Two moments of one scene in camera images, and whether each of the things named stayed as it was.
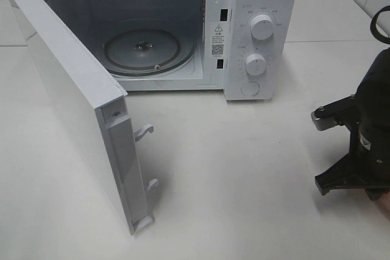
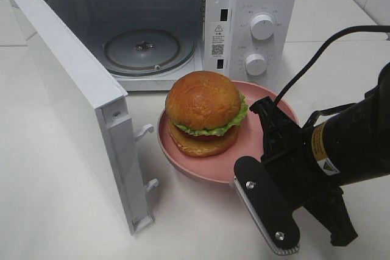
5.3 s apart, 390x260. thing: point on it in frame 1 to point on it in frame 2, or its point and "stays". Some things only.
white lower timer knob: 255,64 stays
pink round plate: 384,200 to 249,143
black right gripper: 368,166 to 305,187
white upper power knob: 262,27 stays
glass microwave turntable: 148,52 stays
